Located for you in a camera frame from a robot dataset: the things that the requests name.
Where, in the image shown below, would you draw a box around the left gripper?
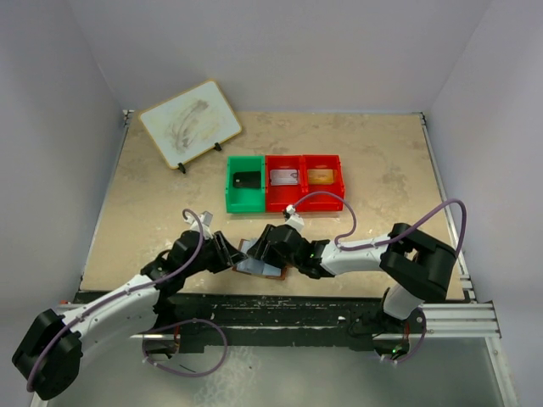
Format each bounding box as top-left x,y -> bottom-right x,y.
183,230 -> 245,277

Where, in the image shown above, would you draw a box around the brown leather card holder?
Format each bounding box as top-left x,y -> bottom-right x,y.
232,239 -> 288,281

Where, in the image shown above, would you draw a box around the green plastic bin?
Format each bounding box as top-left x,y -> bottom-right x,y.
225,155 -> 266,214

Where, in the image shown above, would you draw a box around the red plastic bin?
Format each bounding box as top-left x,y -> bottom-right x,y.
299,155 -> 345,212
265,155 -> 308,213

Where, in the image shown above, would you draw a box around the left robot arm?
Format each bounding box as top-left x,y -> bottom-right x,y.
12,231 -> 247,400

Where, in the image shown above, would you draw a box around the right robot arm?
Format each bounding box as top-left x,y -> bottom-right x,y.
247,223 -> 457,332

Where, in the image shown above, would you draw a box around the black VIP card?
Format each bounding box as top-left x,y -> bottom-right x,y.
232,170 -> 261,189

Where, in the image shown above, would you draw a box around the white magnetic stripe cards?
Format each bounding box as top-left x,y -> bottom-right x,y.
270,169 -> 299,187

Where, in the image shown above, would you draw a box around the gold VIP card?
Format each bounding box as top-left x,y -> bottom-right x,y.
307,168 -> 336,186

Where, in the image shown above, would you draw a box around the small whiteboard on stand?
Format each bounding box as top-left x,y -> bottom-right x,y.
138,80 -> 243,172

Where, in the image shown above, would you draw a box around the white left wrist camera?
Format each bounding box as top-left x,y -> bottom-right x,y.
182,209 -> 213,240

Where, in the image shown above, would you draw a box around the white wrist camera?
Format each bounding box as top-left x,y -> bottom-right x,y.
283,204 -> 305,232
182,209 -> 213,240

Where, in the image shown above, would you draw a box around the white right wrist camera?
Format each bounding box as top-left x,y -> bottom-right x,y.
283,204 -> 305,232

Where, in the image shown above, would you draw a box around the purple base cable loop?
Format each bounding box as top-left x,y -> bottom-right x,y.
141,316 -> 229,377

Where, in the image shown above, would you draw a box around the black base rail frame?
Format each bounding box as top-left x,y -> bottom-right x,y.
74,290 -> 429,353

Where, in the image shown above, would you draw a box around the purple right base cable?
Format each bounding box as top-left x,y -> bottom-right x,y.
379,307 -> 428,365

